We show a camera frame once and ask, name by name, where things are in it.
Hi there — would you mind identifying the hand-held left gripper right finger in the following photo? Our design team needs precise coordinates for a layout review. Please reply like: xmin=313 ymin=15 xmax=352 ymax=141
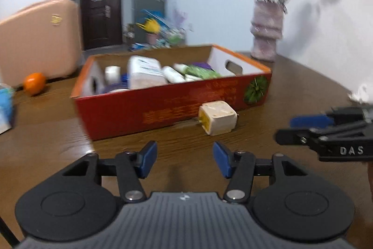
xmin=213 ymin=141 xmax=309 ymax=204

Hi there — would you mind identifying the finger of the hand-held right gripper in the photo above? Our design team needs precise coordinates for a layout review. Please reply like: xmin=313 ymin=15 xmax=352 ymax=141
xmin=290 ymin=107 xmax=373 ymax=129
xmin=275 ymin=120 xmax=373 ymax=147

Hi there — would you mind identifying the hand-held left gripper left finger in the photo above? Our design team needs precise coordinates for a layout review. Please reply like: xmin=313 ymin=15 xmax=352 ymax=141
xmin=62 ymin=140 xmax=159 ymax=204

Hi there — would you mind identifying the red cardboard box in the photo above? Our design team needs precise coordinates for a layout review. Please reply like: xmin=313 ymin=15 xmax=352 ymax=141
xmin=71 ymin=44 xmax=273 ymax=141

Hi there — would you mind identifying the round jar with purple rim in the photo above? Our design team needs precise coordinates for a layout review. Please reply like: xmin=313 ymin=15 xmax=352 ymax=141
xmin=101 ymin=83 xmax=129 ymax=94

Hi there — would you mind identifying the large white tube bottle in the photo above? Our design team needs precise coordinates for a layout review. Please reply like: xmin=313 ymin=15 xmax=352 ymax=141
xmin=127 ymin=56 xmax=169 ymax=90

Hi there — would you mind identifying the white tube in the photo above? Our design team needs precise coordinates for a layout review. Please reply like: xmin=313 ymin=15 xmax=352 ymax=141
xmin=162 ymin=65 xmax=186 ymax=83

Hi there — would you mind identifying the green packet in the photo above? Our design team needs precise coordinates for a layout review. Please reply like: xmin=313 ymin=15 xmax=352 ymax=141
xmin=174 ymin=63 xmax=222 ymax=81

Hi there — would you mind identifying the crumpled white tissue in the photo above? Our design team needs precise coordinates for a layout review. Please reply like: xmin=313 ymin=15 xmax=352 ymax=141
xmin=348 ymin=84 xmax=373 ymax=105

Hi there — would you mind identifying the pink ribbed vase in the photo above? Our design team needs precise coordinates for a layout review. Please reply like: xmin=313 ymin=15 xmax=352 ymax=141
xmin=250 ymin=0 xmax=285 ymax=62

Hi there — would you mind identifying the cluttered storage cart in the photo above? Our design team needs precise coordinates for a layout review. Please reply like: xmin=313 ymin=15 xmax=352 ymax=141
xmin=124 ymin=8 xmax=193 ymax=52

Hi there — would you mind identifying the orange fruit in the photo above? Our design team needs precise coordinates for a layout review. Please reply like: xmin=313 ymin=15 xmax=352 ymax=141
xmin=23 ymin=72 xmax=47 ymax=97

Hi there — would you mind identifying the dark brown entrance door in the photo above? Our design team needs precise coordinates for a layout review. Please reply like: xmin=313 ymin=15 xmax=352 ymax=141
xmin=79 ymin=0 xmax=123 ymax=51

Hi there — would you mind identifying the blue white tissue pack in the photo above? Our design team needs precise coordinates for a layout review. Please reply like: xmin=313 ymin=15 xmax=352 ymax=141
xmin=0 ymin=84 xmax=17 ymax=134

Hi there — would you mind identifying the grey refrigerator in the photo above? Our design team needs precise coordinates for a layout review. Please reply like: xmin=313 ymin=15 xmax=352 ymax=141
xmin=132 ymin=0 xmax=167 ymax=43

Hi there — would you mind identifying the pink suitcase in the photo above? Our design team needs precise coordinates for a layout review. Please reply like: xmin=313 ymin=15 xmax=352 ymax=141
xmin=0 ymin=0 xmax=83 ymax=84

